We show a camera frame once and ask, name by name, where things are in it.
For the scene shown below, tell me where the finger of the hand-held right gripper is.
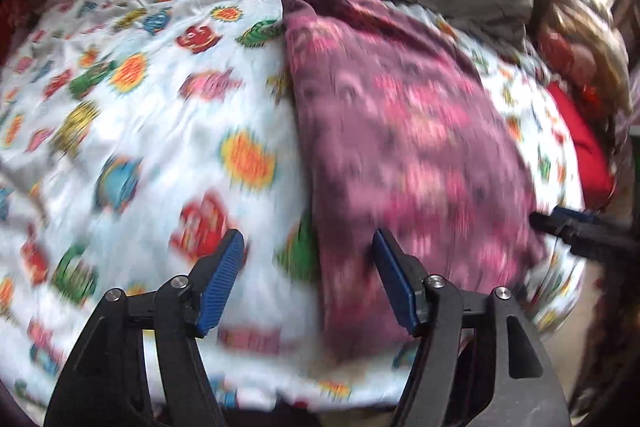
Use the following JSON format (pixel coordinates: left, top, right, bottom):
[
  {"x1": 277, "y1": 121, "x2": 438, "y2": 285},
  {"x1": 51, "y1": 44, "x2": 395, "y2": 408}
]
[
  {"x1": 552, "y1": 206, "x2": 640, "y2": 230},
  {"x1": 529, "y1": 212, "x2": 640, "y2": 260}
]

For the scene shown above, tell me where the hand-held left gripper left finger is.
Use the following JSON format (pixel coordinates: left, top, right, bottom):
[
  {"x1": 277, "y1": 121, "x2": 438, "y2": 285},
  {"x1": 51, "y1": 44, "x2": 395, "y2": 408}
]
[{"x1": 44, "y1": 229, "x2": 247, "y2": 427}]

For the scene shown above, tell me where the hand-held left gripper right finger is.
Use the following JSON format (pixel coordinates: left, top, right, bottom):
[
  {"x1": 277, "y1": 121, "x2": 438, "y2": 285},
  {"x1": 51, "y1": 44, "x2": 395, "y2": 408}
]
[{"x1": 371, "y1": 228, "x2": 572, "y2": 427}]

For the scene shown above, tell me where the purple floral garment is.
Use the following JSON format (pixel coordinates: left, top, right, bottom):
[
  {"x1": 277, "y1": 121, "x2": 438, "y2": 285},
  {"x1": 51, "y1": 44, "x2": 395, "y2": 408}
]
[{"x1": 277, "y1": 0, "x2": 548, "y2": 365}]

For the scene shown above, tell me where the red cushion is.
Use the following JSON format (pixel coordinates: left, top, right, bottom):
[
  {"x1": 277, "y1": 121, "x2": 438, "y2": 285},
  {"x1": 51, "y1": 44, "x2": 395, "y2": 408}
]
[{"x1": 547, "y1": 82, "x2": 616, "y2": 210}]

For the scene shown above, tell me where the white cartoon printed blanket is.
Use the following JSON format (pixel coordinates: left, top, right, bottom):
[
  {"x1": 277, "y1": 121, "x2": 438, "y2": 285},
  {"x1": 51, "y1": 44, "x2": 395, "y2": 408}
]
[{"x1": 0, "y1": 0, "x2": 588, "y2": 413}]

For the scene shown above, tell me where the clear plastic bag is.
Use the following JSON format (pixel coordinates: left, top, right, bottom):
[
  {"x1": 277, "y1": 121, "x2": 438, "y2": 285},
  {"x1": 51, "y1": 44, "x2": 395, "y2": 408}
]
[{"x1": 537, "y1": 0, "x2": 633, "y2": 118}]

